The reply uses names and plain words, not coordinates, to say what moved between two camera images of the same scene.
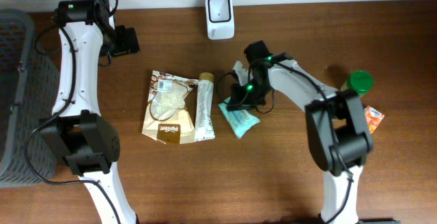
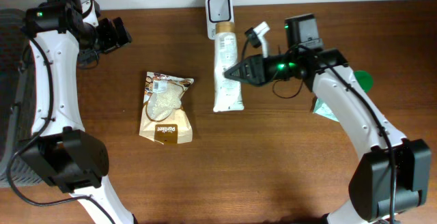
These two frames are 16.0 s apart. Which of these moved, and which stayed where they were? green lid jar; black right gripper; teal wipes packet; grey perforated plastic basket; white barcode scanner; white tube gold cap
Moved: white tube gold cap; teal wipes packet; black right gripper
Stayed: green lid jar; grey perforated plastic basket; white barcode scanner
